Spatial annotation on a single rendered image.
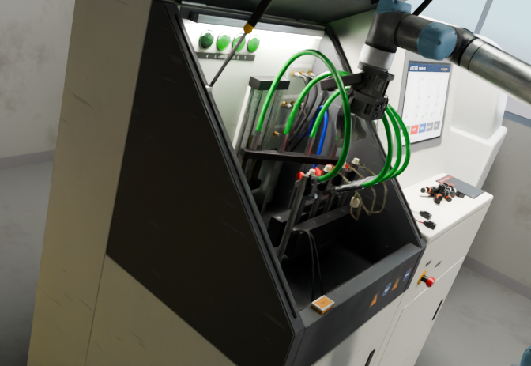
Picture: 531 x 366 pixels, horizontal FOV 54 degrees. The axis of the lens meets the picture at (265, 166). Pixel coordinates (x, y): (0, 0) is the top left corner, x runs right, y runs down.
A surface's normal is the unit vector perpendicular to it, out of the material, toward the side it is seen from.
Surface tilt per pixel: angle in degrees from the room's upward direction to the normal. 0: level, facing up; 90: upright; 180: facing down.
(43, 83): 90
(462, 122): 90
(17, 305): 0
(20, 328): 0
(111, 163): 90
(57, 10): 90
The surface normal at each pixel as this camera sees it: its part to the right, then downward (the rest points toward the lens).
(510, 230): -0.54, 0.17
